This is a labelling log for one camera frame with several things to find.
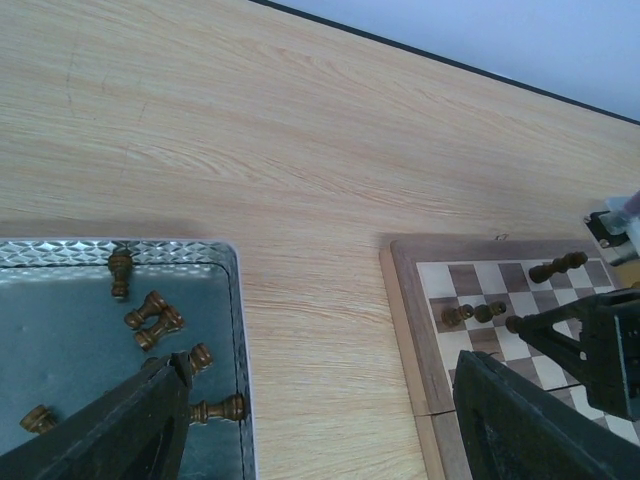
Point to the white chess piece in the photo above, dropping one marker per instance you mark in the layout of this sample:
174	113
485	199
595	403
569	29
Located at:
39	420

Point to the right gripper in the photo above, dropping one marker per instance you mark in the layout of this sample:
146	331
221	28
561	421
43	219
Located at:
596	340

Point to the dark tall chess piece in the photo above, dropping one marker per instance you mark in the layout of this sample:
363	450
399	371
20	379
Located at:
543	272

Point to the left metal tin tray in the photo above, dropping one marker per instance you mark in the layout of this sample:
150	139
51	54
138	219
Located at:
64	343

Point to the dark chess piece in tray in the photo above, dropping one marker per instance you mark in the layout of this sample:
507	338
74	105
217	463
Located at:
232	408
169	321
153	305
120	265
196	359

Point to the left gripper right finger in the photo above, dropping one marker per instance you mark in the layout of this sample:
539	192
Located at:
512	429

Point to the dark pawn chess piece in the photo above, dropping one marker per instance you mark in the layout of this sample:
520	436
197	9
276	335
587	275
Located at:
486	312
453	317

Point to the wooden chess board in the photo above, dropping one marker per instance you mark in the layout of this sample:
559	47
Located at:
429	273

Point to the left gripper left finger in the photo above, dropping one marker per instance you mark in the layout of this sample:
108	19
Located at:
137	430

